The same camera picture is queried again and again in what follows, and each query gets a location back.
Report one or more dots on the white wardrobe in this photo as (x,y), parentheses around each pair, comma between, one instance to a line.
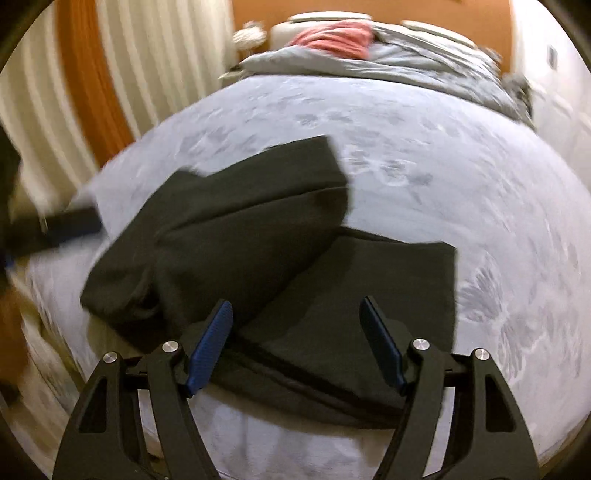
(554,92)

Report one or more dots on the dark grey pants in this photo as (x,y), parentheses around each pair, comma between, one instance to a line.
(258,221)

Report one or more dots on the bed with butterfly sheet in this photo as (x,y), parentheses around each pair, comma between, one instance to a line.
(438,207)

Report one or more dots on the pink blanket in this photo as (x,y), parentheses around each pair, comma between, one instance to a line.
(334,39)

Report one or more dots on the grey ruffled duvet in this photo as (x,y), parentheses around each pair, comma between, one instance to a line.
(415,69)

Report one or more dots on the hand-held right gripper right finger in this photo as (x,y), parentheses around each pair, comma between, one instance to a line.
(383,346)

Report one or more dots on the white nightstand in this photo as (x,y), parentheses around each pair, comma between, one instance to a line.
(231,74)

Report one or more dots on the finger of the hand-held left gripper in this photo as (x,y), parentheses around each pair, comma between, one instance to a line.
(76,224)

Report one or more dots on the grey crumpled cloth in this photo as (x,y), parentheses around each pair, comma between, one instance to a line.
(516,90)

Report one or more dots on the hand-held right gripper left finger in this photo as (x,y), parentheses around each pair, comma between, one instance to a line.
(207,350)

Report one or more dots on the white and orange curtain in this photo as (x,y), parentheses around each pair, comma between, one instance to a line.
(138,69)

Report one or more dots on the white feather lamp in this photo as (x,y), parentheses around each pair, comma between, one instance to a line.
(249,34)

